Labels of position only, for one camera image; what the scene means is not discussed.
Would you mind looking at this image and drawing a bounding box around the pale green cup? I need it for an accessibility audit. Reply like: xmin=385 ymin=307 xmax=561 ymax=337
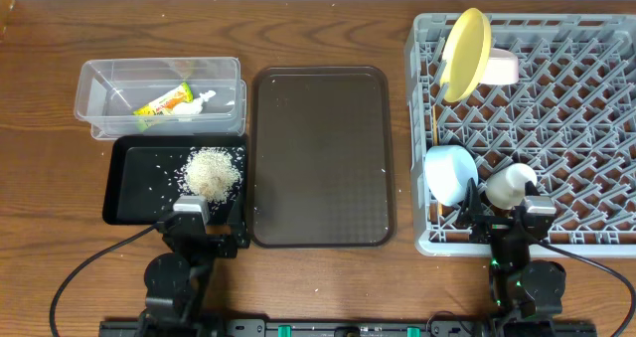
xmin=485 ymin=163 xmax=538 ymax=210

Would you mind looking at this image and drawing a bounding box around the light blue bowl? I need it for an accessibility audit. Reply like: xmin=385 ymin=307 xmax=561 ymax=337
xmin=424 ymin=145 xmax=478 ymax=207

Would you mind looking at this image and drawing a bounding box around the rice food waste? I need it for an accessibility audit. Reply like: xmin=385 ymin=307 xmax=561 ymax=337
xmin=148 ymin=147 xmax=243 ymax=214

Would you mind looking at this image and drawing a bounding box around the pink white bowl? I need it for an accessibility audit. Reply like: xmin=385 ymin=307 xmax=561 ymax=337
xmin=480 ymin=48 xmax=520 ymax=85

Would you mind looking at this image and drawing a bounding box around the pandan cake wrapper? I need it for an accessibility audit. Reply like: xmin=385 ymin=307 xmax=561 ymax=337
xmin=133 ymin=83 xmax=194 ymax=131

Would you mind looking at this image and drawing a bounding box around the yellow plate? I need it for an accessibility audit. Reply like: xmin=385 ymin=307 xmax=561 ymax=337
xmin=440 ymin=8 xmax=492 ymax=103

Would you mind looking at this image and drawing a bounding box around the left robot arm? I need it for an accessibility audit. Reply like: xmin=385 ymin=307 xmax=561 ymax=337
xmin=134 ymin=194 xmax=249 ymax=337

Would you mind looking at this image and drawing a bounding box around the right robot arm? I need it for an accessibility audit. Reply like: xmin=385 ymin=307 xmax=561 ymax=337
xmin=456 ymin=179 xmax=566 ymax=336

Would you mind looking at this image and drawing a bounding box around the grey dishwasher rack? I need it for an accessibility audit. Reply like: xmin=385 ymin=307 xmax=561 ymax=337
xmin=404 ymin=13 xmax=635 ymax=258

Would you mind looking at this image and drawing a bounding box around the black tray bin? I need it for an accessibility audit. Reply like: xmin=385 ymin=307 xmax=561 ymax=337
xmin=102 ymin=135 xmax=247 ymax=225

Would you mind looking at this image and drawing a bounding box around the brown serving tray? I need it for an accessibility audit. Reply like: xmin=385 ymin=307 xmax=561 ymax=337
xmin=248 ymin=66 xmax=396 ymax=249

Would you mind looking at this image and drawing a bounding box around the clear plastic bin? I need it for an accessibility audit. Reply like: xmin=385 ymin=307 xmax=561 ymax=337
xmin=75 ymin=57 xmax=246 ymax=140

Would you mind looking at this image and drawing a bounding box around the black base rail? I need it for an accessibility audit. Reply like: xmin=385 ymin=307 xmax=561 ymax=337
xmin=97 ymin=310 xmax=597 ymax=337

